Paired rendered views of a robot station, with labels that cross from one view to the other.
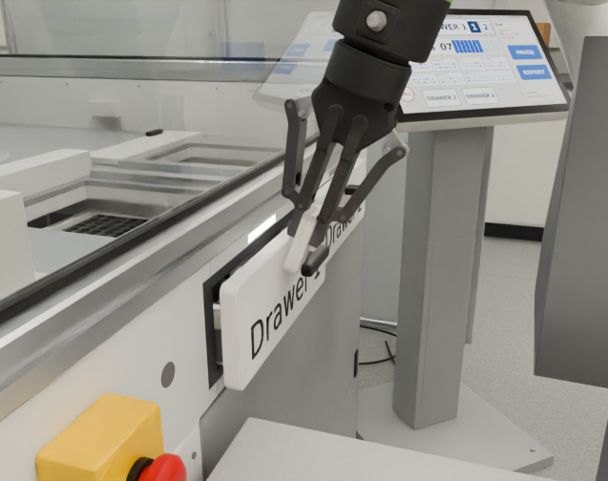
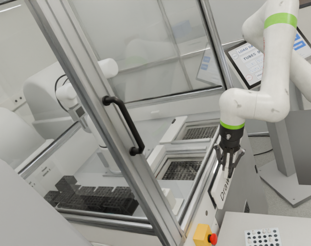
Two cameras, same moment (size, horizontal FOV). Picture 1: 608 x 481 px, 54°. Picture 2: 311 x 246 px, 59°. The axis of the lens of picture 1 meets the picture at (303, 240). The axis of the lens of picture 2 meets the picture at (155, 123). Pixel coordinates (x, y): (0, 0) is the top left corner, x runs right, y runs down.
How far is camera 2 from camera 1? 72 cm
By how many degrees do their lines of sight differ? 19
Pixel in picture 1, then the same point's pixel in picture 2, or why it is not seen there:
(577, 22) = (292, 75)
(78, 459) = (199, 238)
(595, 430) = not seen: outside the picture
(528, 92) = not seen: hidden behind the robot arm
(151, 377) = (203, 215)
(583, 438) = not seen: outside the picture
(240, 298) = (216, 192)
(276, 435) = (233, 215)
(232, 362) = (218, 204)
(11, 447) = (189, 238)
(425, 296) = (278, 133)
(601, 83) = (291, 120)
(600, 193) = (300, 143)
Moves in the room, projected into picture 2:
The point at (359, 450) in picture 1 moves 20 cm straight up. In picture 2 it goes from (253, 216) to (241, 181)
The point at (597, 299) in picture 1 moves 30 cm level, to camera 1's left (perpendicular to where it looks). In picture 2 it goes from (308, 166) to (236, 180)
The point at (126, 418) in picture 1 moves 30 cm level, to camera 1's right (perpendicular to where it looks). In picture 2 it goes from (204, 229) to (290, 215)
